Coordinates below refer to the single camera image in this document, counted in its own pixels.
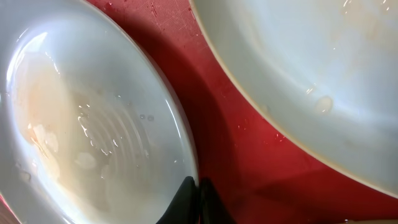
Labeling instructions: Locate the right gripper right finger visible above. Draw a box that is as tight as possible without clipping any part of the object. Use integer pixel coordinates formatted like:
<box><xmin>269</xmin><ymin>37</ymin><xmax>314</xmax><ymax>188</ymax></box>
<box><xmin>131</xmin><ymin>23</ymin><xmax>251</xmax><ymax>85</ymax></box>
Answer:
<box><xmin>200</xmin><ymin>178</ymin><xmax>236</xmax><ymax>224</ymax></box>

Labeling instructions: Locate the red plastic serving tray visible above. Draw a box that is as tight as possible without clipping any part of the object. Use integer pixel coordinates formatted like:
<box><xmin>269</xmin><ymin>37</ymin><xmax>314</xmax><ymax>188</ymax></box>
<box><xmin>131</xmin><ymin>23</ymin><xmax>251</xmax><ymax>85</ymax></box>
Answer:
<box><xmin>0</xmin><ymin>0</ymin><xmax>398</xmax><ymax>224</ymax></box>

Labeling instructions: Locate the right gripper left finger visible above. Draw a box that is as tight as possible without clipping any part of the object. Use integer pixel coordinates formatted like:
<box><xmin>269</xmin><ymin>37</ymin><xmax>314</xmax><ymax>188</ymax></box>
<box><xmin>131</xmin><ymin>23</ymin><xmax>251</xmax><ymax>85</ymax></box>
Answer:
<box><xmin>156</xmin><ymin>176</ymin><xmax>199</xmax><ymax>224</ymax></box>

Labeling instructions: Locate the light blue plate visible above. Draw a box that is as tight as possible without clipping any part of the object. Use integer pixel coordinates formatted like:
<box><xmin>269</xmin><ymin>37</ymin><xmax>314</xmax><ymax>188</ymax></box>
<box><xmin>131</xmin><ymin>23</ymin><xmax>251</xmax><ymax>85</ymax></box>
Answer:
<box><xmin>1</xmin><ymin>0</ymin><xmax>198</xmax><ymax>223</ymax></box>
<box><xmin>191</xmin><ymin>0</ymin><xmax>397</xmax><ymax>197</ymax></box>

